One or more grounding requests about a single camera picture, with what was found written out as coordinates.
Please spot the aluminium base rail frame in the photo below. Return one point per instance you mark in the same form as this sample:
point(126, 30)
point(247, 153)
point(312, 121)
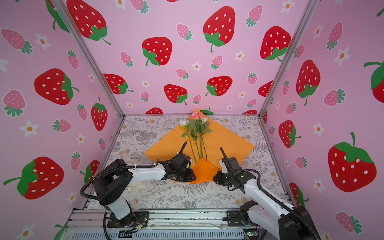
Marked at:
point(163, 224)

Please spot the left vertical aluminium post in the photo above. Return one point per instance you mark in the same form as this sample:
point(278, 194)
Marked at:
point(86, 23)

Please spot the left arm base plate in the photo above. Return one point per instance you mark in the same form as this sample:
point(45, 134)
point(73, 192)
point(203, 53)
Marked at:
point(135, 219)

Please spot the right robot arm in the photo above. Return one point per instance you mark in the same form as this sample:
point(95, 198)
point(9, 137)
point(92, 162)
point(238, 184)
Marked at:
point(282, 220)

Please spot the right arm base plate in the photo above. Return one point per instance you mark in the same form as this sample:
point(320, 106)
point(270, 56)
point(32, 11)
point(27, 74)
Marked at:
point(238, 219)

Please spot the cream ribbon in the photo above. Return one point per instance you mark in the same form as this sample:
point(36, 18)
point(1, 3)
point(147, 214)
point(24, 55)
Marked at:
point(134, 187)

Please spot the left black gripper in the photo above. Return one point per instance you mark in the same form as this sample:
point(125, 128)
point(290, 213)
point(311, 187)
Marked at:
point(191, 176)

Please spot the vertical aluminium post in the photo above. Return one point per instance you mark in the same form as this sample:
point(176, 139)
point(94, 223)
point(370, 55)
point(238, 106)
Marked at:
point(301, 28)
point(86, 23)

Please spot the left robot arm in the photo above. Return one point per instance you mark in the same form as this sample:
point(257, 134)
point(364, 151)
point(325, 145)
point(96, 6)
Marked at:
point(108, 186)

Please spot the orange wrapping paper sheet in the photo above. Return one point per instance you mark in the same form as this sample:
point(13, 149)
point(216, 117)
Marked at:
point(205, 137)

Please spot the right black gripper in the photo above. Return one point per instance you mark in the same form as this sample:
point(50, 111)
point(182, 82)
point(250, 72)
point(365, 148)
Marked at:
point(217, 178)

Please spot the right vertical aluminium post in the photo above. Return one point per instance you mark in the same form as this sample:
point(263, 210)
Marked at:
point(301, 28)

